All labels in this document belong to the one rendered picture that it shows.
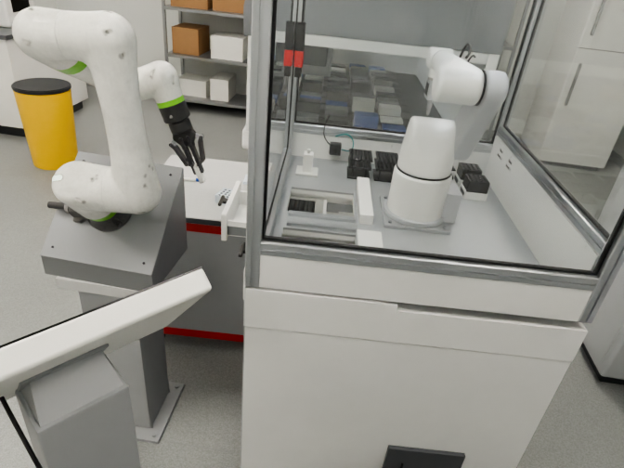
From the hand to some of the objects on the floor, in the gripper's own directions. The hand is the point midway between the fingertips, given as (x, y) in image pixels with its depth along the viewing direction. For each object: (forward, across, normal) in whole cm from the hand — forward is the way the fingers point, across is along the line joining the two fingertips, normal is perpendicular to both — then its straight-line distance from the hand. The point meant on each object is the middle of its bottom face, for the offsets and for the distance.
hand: (199, 173), depth 173 cm
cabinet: (+120, -35, +5) cm, 125 cm away
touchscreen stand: (+94, +36, +96) cm, 139 cm away
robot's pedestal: (+87, +56, +25) cm, 106 cm away
